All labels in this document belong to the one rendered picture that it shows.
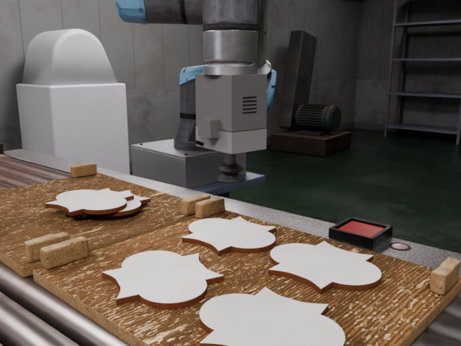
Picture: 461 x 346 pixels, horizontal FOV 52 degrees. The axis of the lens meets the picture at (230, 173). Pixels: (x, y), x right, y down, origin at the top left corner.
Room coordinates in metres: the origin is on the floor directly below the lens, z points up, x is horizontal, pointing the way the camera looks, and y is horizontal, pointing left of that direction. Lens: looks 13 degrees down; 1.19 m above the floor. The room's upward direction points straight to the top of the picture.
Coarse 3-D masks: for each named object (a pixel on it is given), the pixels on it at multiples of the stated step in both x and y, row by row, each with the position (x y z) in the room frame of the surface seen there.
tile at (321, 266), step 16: (272, 256) 0.57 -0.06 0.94; (288, 256) 0.57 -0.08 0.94; (304, 256) 0.57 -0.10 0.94; (320, 256) 0.57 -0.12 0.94; (336, 256) 0.57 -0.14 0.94; (352, 256) 0.57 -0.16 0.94; (368, 256) 0.57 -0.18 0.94; (272, 272) 0.53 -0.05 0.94; (288, 272) 0.53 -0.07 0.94; (304, 272) 0.52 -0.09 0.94; (320, 272) 0.52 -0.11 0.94; (336, 272) 0.52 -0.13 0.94; (352, 272) 0.52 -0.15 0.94; (368, 272) 0.52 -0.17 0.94; (320, 288) 0.48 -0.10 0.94; (352, 288) 0.49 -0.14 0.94; (368, 288) 0.49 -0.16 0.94
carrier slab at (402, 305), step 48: (144, 240) 0.65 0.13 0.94; (288, 240) 0.65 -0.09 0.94; (48, 288) 0.52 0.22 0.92; (96, 288) 0.50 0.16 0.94; (240, 288) 0.50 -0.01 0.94; (288, 288) 0.50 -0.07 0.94; (336, 288) 0.50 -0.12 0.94; (384, 288) 0.50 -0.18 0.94; (144, 336) 0.40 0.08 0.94; (192, 336) 0.40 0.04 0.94; (384, 336) 0.40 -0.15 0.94
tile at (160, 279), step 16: (144, 256) 0.57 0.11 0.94; (160, 256) 0.57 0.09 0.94; (176, 256) 0.57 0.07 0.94; (192, 256) 0.57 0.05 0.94; (112, 272) 0.52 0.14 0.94; (128, 272) 0.52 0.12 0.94; (144, 272) 0.52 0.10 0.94; (160, 272) 0.52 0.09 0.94; (176, 272) 0.52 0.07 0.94; (192, 272) 0.52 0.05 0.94; (208, 272) 0.52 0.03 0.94; (128, 288) 0.48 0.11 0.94; (144, 288) 0.48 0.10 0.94; (160, 288) 0.48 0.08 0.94; (176, 288) 0.48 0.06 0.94; (192, 288) 0.48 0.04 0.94; (160, 304) 0.45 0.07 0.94; (176, 304) 0.45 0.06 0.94; (192, 304) 0.46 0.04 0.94
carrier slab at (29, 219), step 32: (0, 192) 0.91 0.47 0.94; (32, 192) 0.91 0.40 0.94; (160, 192) 0.91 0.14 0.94; (0, 224) 0.72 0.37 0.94; (32, 224) 0.72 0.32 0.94; (64, 224) 0.72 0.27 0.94; (96, 224) 0.72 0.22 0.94; (128, 224) 0.72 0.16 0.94; (160, 224) 0.72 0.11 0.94; (0, 256) 0.61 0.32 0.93
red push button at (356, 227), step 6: (348, 222) 0.75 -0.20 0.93; (354, 222) 0.75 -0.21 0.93; (360, 222) 0.75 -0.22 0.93; (342, 228) 0.72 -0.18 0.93; (348, 228) 0.72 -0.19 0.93; (354, 228) 0.72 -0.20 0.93; (360, 228) 0.72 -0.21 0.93; (366, 228) 0.72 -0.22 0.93; (372, 228) 0.72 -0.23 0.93; (378, 228) 0.72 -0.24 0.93; (384, 228) 0.72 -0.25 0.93; (360, 234) 0.69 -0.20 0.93; (366, 234) 0.69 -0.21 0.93; (372, 234) 0.69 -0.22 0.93
